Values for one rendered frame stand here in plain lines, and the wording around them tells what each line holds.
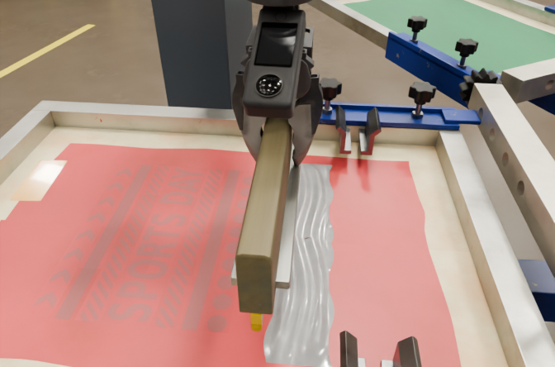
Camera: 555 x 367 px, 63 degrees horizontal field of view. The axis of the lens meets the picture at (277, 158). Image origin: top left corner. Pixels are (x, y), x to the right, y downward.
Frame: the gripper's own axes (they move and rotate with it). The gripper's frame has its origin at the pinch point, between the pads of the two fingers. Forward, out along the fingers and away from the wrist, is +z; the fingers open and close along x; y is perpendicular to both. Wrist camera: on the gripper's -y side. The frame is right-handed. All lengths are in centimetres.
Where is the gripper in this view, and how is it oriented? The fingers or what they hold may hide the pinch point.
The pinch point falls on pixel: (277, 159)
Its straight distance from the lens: 54.5
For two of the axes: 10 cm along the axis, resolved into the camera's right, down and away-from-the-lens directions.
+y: 1.0, -5.8, 8.1
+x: -10.0, -0.6, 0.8
